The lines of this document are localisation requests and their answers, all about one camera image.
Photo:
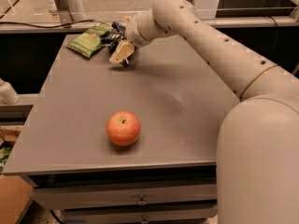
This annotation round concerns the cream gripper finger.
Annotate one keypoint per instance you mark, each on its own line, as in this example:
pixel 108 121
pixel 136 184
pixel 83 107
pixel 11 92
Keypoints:
pixel 122 52

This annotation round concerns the blue chip bag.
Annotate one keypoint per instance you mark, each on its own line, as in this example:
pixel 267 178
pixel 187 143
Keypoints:
pixel 112 40

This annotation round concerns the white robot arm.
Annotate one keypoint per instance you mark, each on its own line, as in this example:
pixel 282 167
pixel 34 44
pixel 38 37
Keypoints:
pixel 258 144

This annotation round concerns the green jalapeno chip bag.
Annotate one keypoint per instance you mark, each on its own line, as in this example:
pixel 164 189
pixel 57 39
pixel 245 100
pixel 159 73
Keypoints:
pixel 90 41

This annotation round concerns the white pipe top left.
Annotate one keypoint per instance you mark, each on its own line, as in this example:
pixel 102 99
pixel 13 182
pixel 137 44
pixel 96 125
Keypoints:
pixel 76 9

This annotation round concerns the white pipe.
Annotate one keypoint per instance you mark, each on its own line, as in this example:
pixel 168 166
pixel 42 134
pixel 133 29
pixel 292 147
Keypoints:
pixel 7 93
pixel 76 9

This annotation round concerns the red apple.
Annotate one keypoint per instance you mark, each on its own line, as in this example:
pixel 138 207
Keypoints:
pixel 123 128

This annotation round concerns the grey drawer cabinet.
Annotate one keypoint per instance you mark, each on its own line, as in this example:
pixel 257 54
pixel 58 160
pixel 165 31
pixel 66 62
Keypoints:
pixel 109 144

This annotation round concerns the green printed box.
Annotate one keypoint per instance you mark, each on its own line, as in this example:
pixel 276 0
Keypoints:
pixel 5 151

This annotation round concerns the upper drawer knob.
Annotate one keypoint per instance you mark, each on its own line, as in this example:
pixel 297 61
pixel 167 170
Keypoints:
pixel 141 201

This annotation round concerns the drawer knob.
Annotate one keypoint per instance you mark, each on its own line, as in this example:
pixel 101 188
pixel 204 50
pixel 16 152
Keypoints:
pixel 141 201
pixel 144 221

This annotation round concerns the lower drawer knob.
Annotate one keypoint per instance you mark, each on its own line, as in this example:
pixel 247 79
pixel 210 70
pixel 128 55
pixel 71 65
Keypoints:
pixel 144 221

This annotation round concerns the cardboard box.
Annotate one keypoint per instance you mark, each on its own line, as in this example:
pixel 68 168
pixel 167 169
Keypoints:
pixel 14 192

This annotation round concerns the left metal bracket post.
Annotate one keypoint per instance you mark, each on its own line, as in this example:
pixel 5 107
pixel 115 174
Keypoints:
pixel 63 12

